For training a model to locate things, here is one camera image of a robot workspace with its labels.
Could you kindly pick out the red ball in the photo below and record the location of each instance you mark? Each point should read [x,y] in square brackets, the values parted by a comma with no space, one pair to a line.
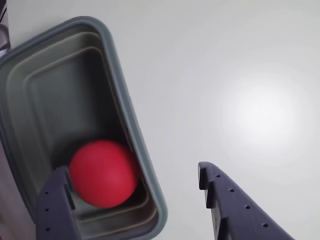
[103,175]

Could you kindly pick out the grey collapsible container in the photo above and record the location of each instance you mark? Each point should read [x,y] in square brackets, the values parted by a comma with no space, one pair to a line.
[62,100]

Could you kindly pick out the grey blue gripper finger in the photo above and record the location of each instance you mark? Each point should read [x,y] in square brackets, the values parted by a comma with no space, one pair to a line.
[57,215]
[240,217]

